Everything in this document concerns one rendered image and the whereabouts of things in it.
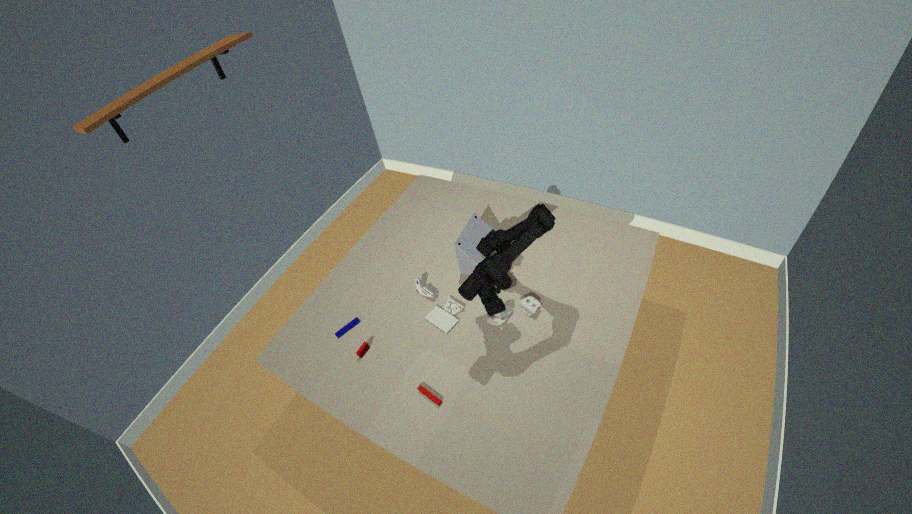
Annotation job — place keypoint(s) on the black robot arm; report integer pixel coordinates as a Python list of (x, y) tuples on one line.
[(495, 268)]

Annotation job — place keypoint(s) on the blue flat bar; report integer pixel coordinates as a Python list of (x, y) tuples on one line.
[(348, 327)]

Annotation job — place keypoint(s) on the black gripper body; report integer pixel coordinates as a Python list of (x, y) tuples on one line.
[(493, 305)]

